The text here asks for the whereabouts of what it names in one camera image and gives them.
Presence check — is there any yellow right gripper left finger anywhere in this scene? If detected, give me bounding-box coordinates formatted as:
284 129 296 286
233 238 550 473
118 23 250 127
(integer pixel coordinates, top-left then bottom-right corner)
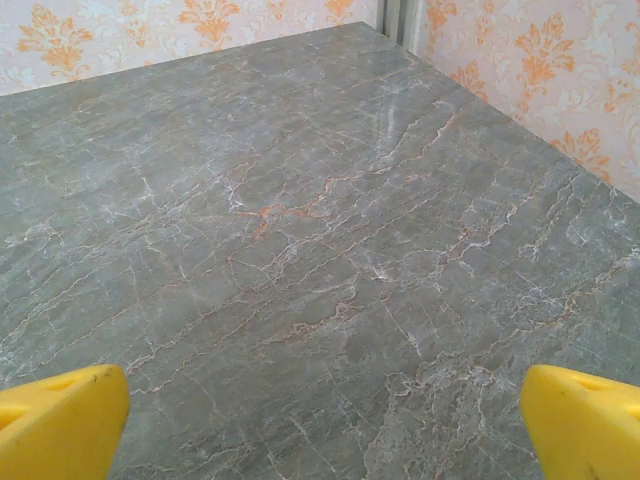
0 363 132 480

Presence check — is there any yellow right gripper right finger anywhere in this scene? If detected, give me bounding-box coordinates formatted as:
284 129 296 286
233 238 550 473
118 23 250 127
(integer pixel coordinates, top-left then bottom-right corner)
519 363 640 480

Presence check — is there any aluminium frame post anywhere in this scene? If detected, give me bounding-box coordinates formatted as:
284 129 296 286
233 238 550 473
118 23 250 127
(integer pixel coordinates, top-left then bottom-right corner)
382 0 426 51

